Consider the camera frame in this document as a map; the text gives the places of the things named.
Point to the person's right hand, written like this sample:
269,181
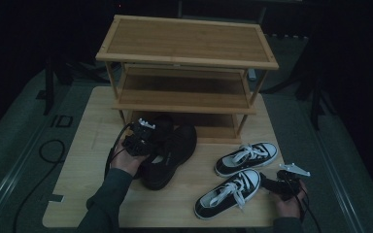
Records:
288,208

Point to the small grey object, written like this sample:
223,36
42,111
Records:
252,75

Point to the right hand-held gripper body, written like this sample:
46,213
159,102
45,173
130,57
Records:
289,186

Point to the wooden three-tier shoe rack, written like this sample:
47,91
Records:
187,40

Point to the person's left hand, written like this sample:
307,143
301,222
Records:
128,163

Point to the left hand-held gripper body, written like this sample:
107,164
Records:
139,140

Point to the black leather shoe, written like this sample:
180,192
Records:
181,142
165,123

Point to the black white canvas sneaker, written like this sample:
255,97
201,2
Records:
213,200
255,155

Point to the black metal stand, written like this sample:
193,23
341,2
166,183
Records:
316,103
49,87

